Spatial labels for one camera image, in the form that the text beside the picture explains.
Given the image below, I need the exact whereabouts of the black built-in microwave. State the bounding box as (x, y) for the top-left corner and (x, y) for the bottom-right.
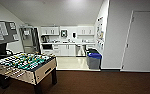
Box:
(41, 43), (54, 51)

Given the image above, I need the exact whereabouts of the stainless steel dishwasher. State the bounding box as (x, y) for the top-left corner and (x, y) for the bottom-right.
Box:
(75, 44), (86, 57)

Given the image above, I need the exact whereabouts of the white door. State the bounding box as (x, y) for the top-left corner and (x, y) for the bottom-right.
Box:
(120, 9), (150, 73)

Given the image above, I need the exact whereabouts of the white drawer base cabinet wide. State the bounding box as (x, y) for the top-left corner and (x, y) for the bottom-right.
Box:
(40, 43), (61, 57)

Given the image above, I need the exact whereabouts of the grey bulletin board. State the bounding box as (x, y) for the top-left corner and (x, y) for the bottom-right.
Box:
(0, 19), (20, 46)

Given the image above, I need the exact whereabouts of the white paper notice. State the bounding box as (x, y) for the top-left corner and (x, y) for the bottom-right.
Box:
(12, 33), (19, 40)
(0, 22), (9, 36)
(9, 22), (17, 30)

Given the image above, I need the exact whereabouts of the black coffee machine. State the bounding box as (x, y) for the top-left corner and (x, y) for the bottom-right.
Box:
(40, 35), (49, 44)

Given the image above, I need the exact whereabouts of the stainless steel refrigerator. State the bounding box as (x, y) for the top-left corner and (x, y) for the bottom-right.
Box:
(19, 25), (42, 56)

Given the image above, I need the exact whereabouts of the foosball gaming table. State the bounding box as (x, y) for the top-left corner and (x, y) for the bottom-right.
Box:
(0, 51), (59, 94)

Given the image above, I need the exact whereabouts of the white double door base cabinet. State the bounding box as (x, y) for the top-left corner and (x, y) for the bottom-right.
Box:
(59, 44), (76, 57)

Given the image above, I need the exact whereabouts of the white paper sheet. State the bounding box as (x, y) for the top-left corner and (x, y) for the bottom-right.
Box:
(23, 29), (31, 36)

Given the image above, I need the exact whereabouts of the grey bin blue lid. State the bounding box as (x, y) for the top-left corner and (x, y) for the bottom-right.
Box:
(87, 52), (103, 70)

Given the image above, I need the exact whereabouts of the white wall cabinet with bottle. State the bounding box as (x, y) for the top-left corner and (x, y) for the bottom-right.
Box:
(40, 26), (60, 36)

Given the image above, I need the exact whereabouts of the white drawer base cabinet narrow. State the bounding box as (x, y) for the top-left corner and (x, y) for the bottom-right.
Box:
(85, 43), (96, 52)

